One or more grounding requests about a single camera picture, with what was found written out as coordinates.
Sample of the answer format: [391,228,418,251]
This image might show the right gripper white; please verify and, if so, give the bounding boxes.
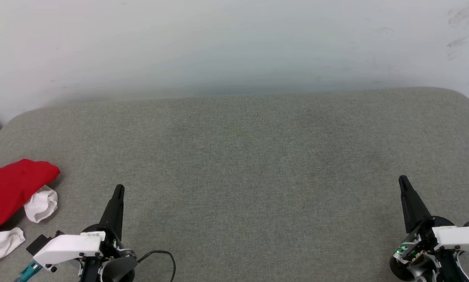
[393,175,469,261]

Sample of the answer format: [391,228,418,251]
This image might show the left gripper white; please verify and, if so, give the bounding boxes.
[33,184,138,282]

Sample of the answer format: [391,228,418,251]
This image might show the red basketball jersey white sleeves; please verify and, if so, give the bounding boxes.
[0,159,60,267]

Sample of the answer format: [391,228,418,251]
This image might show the grey fabric sofa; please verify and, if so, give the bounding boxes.
[0,87,469,282]

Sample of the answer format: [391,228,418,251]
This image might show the thin black cable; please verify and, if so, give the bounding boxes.
[136,250,177,282]

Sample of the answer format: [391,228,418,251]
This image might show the teal cable connector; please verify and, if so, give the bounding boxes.
[15,260,43,282]

